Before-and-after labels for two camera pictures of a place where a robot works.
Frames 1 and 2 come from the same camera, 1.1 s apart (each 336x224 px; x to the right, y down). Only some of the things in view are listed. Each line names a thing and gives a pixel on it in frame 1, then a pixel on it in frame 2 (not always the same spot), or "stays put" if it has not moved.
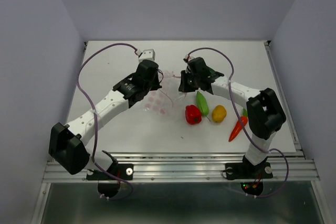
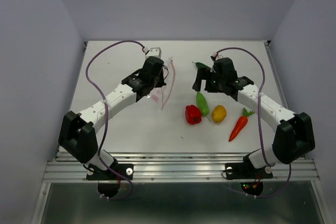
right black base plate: [246, 171] stays put
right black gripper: [184, 86] → [202, 74]
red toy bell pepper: [193, 115] stays put
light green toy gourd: [202, 103] stays put
